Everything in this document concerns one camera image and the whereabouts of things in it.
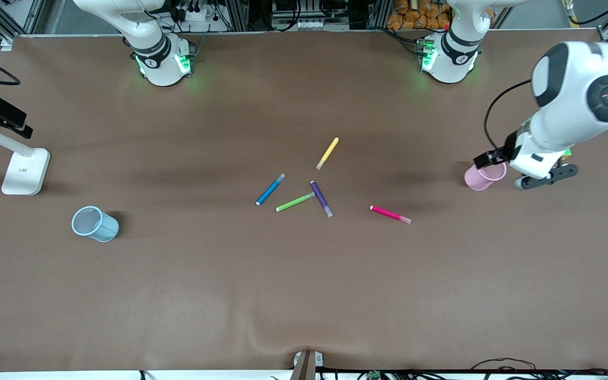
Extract pink marker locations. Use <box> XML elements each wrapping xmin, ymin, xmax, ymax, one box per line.
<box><xmin>369</xmin><ymin>205</ymin><xmax>412</xmax><ymax>224</ymax></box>

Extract blue marker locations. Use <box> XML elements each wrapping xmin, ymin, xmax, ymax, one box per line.
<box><xmin>255</xmin><ymin>173</ymin><xmax>287</xmax><ymax>206</ymax></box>

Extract pink cup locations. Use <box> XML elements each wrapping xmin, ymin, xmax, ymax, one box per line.
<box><xmin>464</xmin><ymin>161</ymin><xmax>508</xmax><ymax>191</ymax></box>

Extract light blue cup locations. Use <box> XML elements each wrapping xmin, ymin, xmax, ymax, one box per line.
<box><xmin>71</xmin><ymin>206</ymin><xmax>120</xmax><ymax>243</ymax></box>

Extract orange snack bags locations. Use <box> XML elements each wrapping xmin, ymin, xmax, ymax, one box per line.
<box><xmin>387</xmin><ymin>0</ymin><xmax>451</xmax><ymax>31</ymax></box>

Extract yellow marker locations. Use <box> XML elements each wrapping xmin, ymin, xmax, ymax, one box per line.
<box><xmin>316</xmin><ymin>137</ymin><xmax>340</xmax><ymax>170</ymax></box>

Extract purple marker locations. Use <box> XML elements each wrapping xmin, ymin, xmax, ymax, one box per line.
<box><xmin>310</xmin><ymin>180</ymin><xmax>334</xmax><ymax>218</ymax></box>

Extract green marker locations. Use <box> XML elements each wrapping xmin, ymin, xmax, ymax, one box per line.
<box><xmin>275</xmin><ymin>192</ymin><xmax>316</xmax><ymax>213</ymax></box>

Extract white power strip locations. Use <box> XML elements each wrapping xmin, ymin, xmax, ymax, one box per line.
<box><xmin>175</xmin><ymin>6</ymin><xmax>215</xmax><ymax>23</ymax></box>

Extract long white socket strip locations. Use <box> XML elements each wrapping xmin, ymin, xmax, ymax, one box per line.
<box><xmin>271</xmin><ymin>18</ymin><xmax>348</xmax><ymax>31</ymax></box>

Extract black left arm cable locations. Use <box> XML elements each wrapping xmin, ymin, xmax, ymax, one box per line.
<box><xmin>483</xmin><ymin>79</ymin><xmax>535</xmax><ymax>152</ymax></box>

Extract black cable bundle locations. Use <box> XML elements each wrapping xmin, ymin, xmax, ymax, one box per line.
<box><xmin>325</xmin><ymin>358</ymin><xmax>608</xmax><ymax>380</ymax></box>

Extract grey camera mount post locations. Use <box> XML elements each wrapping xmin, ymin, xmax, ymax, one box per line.
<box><xmin>289</xmin><ymin>349</ymin><xmax>325</xmax><ymax>380</ymax></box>

